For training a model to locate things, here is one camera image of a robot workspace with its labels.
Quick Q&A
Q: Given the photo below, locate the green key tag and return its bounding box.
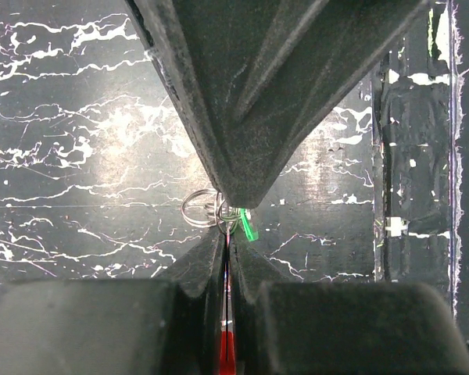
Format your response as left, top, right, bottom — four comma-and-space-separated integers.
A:
230, 209, 259, 242

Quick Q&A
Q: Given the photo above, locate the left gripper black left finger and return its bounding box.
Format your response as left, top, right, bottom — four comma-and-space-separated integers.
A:
0, 230, 225, 374

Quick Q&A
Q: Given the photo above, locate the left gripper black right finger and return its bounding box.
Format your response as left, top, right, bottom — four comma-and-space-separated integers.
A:
231, 237, 469, 374

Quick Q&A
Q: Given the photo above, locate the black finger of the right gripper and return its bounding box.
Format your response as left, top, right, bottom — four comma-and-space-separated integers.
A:
126, 1, 246, 203
214, 1, 428, 208

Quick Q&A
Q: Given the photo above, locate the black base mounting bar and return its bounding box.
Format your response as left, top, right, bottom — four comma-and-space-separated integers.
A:
372, 1, 469, 350

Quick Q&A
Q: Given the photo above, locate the silver split key ring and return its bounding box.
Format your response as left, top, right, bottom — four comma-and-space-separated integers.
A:
181, 187, 235, 235

